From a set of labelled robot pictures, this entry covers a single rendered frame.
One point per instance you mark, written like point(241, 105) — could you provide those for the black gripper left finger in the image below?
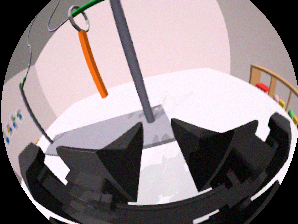
point(119, 161)

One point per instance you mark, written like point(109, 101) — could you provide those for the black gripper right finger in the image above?
point(205, 151)

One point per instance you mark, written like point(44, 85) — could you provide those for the orange handle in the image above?
point(88, 53)

